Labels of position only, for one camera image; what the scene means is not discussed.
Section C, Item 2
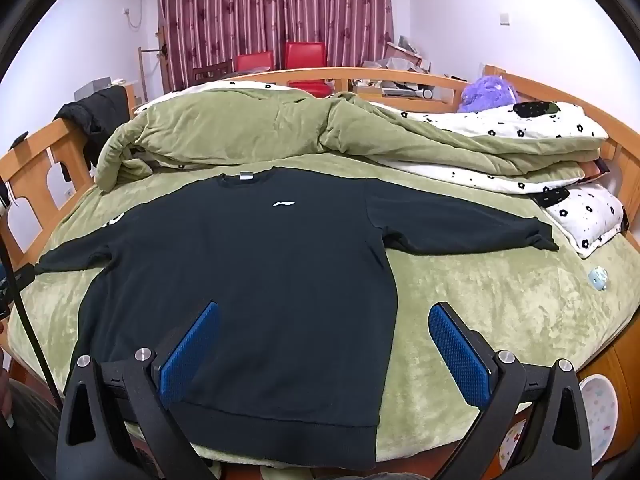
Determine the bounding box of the grey box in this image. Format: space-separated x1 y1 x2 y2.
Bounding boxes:
74 76 113 103

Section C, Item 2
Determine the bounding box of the black sweatshirt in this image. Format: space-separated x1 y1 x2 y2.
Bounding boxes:
35 167 560 472

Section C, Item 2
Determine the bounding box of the pile of cardboard boxes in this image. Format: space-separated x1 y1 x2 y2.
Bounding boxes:
350 35 461 101

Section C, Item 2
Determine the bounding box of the wooden bed frame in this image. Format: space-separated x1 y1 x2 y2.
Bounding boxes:
0 64 640 480

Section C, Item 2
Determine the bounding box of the green and white floral quilt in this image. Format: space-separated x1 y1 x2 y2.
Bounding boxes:
95 77 611 196

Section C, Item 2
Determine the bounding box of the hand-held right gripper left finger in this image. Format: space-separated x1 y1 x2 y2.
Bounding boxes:
56 301 221 480

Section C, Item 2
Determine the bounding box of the person's left hand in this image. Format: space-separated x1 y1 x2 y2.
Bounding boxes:
0 365 15 428

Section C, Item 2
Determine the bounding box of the dark wooden chair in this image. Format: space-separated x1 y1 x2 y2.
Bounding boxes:
192 60 235 83

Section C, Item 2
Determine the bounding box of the black jacket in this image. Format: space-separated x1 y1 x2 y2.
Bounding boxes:
52 85 132 171

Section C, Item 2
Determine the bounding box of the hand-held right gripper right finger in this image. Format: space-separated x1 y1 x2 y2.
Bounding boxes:
428 302 593 480

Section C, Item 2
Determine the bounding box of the person's left leg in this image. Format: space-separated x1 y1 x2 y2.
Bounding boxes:
0 380 63 480

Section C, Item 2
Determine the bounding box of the white floral pillow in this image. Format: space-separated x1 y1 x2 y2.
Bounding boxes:
542 182 626 260

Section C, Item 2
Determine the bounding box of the star-patterned trash bin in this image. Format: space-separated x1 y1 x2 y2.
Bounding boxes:
492 374 621 466

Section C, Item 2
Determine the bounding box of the purple plush toy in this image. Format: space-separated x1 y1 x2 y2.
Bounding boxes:
457 74 518 113

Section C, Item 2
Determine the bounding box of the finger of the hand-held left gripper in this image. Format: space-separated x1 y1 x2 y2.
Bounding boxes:
0 266 36 291

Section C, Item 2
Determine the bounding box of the black cable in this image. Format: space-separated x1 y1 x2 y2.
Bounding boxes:
0 210 65 403

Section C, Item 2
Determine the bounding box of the wooden coat rack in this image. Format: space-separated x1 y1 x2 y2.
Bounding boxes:
137 30 168 106

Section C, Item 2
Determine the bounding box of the maroon floral curtain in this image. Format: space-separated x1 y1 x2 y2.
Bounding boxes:
157 0 396 93

